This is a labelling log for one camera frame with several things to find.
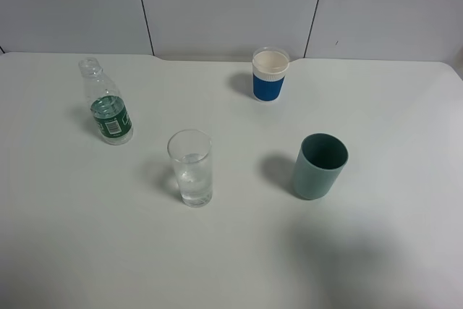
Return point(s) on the tall clear drinking glass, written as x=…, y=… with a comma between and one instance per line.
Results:
x=190, y=152

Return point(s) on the blue and white cup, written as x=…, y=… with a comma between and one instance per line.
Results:
x=269, y=67

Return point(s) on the clear plastic water bottle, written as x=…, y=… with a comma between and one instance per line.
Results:
x=106, y=104

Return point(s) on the teal green cup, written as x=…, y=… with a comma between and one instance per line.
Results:
x=319, y=162

